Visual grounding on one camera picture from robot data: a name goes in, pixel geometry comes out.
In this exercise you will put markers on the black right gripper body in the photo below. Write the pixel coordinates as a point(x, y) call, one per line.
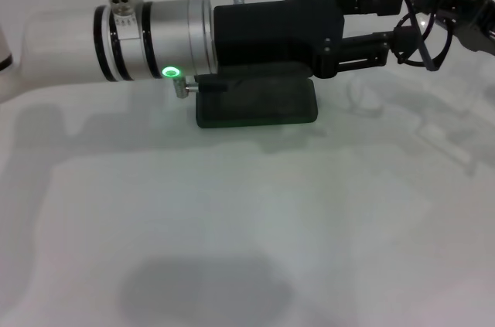
point(479, 25)

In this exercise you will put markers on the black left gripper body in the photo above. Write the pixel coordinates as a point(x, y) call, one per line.
point(270, 33)

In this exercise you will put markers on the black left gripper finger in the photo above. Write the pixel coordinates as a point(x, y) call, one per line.
point(363, 52)

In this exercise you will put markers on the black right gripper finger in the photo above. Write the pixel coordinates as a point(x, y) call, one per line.
point(433, 4)
point(388, 3)
point(450, 26)

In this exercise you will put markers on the black glasses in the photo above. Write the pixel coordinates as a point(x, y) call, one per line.
point(428, 58)

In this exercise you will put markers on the green glasses case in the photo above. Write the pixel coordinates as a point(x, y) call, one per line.
point(263, 106)

